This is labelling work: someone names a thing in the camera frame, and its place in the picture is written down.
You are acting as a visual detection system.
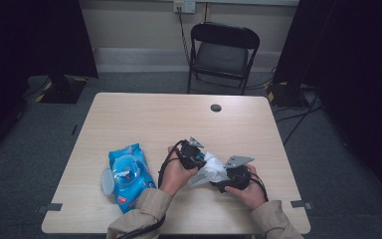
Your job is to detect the grey tape strip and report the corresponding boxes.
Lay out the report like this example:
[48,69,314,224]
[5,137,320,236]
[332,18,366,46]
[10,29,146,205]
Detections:
[290,199,313,211]
[36,202,64,214]

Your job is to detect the person's right hand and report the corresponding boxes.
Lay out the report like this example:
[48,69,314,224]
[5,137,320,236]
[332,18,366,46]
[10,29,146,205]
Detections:
[224,163,268,211]

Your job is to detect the black stand base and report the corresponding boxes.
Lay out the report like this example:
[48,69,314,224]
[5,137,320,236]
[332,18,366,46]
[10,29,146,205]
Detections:
[39,74,89,105]
[266,81,311,109]

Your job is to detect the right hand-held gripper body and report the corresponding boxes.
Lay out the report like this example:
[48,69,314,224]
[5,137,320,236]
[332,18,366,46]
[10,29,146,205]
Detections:
[223,154,256,192]

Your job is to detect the blue wet wipes pack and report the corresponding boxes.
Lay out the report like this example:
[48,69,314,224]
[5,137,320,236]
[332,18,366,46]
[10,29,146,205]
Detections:
[99,142,157,215]

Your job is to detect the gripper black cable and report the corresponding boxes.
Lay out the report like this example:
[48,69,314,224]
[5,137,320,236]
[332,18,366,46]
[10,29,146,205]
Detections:
[116,139,186,239]
[250,172,270,203]

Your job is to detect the black floor cable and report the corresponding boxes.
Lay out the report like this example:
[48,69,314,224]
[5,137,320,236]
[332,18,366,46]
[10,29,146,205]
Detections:
[282,91,321,147]
[274,103,324,123]
[247,68,277,91]

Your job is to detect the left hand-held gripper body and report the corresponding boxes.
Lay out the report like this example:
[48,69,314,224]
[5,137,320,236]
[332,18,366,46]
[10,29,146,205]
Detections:
[175,135,208,171]

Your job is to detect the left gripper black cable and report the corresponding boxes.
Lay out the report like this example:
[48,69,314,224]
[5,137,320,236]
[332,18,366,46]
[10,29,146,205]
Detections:
[116,139,186,239]

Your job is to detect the black curtain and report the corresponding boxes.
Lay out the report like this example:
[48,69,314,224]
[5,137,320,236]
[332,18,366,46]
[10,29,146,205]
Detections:
[273,0,382,210]
[0,0,99,167]

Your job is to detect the white wet wipe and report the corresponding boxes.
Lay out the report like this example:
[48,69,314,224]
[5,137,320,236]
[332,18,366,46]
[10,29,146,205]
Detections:
[188,151,230,188]

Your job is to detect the black power cable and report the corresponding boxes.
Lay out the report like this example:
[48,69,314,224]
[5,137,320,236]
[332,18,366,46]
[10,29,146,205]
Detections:
[177,7,193,68]

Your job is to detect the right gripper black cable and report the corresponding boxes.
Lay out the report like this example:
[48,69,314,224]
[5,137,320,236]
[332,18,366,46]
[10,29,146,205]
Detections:
[250,172,270,203]

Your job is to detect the white wall outlet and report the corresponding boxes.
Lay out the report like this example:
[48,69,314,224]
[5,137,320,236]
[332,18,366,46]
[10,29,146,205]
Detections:
[173,0,197,15]

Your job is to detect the person's left hand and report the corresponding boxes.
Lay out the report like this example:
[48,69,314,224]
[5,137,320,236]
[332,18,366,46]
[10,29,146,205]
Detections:
[158,145,200,198]

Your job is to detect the black folding chair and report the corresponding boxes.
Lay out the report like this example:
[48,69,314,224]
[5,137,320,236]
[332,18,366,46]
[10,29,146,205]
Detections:
[186,21,262,97]

